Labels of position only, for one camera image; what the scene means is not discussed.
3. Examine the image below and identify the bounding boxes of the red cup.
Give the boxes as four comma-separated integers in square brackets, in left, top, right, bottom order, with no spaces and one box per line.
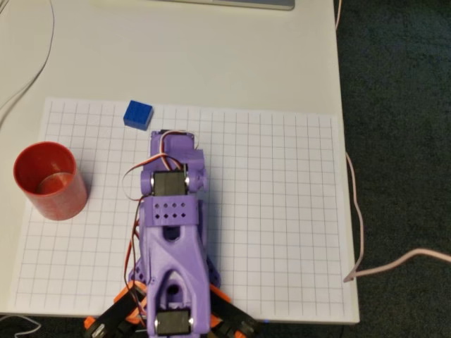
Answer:
[13,141,88,222]

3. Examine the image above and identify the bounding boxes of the orange black table clamp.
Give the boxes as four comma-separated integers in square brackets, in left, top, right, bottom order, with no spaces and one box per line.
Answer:
[209,284,264,338]
[83,280,149,338]

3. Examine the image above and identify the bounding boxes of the thin white cable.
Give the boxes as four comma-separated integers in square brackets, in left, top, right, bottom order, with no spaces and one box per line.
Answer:
[0,0,56,123]

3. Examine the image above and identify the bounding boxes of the white grid paper sheet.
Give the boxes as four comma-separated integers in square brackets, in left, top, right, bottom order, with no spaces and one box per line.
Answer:
[6,97,353,315]

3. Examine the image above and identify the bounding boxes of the silver laptop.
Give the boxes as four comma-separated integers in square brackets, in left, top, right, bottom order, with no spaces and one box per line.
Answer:
[147,0,295,11]

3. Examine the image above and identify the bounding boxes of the pink cable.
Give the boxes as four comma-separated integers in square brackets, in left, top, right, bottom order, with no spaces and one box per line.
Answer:
[333,0,451,283]

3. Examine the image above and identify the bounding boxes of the red white black servo cable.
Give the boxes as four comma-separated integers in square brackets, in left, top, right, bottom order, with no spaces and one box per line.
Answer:
[121,130,188,320]

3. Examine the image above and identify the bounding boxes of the blue brick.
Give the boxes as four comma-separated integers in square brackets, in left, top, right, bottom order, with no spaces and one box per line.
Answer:
[123,99,154,131]

